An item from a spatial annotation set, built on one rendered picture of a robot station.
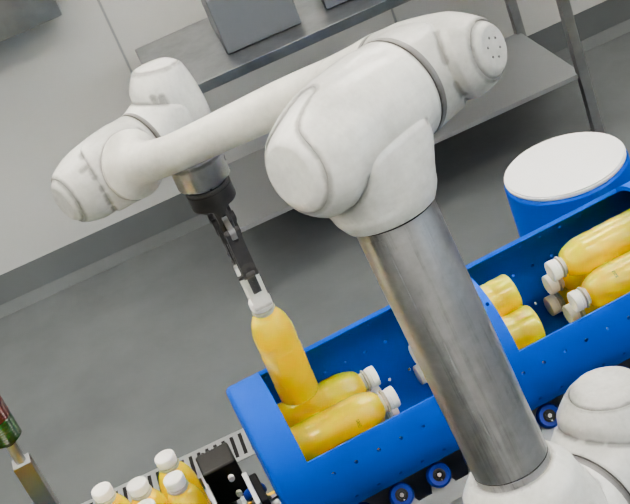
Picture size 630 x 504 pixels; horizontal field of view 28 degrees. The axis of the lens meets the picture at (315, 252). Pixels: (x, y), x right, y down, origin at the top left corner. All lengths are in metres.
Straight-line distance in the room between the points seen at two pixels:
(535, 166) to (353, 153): 1.61
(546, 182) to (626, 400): 1.20
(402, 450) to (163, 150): 0.72
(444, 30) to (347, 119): 0.18
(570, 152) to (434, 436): 0.98
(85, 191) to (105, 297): 3.66
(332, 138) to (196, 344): 3.53
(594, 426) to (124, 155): 0.74
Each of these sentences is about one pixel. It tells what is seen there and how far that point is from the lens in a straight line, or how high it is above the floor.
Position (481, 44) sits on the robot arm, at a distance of 1.43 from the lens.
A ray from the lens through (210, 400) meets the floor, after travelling 4.47.
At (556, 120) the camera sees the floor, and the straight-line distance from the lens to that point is 5.40.
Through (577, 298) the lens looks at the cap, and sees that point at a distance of 2.26.
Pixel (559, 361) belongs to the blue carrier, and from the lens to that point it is 2.20.
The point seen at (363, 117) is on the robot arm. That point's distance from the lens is 1.34.
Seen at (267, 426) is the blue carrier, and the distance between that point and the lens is 2.10.
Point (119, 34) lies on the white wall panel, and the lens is 5.40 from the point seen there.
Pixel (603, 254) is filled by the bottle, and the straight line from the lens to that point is 2.30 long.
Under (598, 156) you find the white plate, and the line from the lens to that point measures 2.87.
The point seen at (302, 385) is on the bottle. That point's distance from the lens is 2.15.
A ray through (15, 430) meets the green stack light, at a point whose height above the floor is 1.18.
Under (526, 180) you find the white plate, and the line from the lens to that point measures 2.86.
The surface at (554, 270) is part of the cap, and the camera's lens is 2.28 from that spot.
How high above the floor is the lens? 2.41
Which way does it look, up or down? 28 degrees down
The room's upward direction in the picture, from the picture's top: 23 degrees counter-clockwise
